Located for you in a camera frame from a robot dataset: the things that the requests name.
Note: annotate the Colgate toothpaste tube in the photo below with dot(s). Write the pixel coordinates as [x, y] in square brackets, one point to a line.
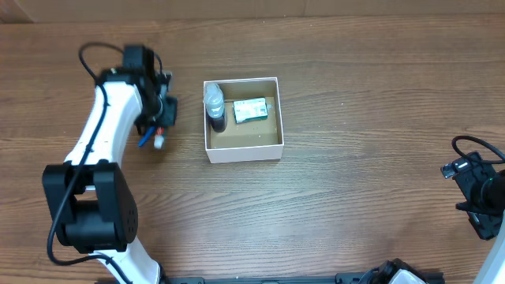
[159, 138]

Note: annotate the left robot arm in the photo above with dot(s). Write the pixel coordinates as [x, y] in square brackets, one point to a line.
[94, 214]

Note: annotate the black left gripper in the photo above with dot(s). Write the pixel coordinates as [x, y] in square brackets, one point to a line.
[170, 118]

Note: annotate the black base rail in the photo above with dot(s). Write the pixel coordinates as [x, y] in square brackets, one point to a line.
[340, 278]

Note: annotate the white cardboard box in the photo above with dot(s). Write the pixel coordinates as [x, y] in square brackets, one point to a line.
[251, 140]

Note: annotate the blue disposable razor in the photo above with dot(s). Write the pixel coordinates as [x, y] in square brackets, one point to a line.
[147, 136]

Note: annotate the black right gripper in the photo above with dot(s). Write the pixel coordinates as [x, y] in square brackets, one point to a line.
[486, 222]

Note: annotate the Dettol soap bar pack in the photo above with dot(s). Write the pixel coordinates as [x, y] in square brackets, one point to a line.
[250, 110]

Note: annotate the dark blue pump bottle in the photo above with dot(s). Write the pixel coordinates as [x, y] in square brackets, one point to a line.
[215, 107]

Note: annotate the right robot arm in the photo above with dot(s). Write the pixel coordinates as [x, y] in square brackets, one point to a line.
[397, 271]

